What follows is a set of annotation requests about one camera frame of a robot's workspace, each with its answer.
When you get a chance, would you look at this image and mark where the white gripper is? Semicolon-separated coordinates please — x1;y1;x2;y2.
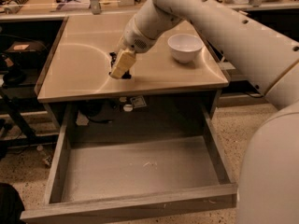
109;14;156;79

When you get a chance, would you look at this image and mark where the dark rxbar chocolate wrapper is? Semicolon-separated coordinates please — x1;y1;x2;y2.
109;51;132;79

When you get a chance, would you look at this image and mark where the open grey wooden drawer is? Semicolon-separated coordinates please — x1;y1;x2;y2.
21;102;237;224

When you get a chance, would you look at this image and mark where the white label sticker under table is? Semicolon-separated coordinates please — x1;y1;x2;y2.
130;96;147;108

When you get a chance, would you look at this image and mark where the white ceramic bowl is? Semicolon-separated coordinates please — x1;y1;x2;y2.
167;34;204;63

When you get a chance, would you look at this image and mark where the black bag with tan label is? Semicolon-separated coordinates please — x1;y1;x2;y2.
5;40;48;69

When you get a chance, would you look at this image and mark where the black stand leg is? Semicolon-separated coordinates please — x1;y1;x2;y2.
0;90;58;147

